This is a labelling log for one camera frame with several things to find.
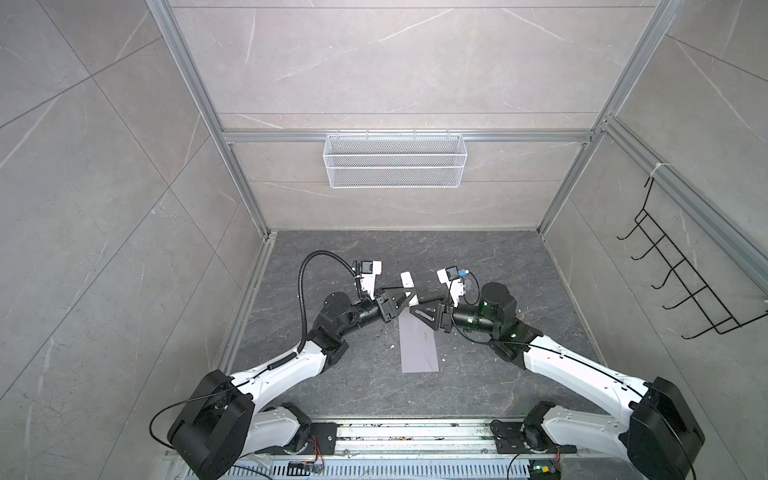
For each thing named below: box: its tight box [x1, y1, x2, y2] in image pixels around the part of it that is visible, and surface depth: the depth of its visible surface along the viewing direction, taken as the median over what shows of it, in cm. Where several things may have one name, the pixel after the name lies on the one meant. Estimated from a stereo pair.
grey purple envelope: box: [398, 307, 439, 373], surface depth 89 cm
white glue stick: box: [400, 271, 419, 306], surface depth 70 cm
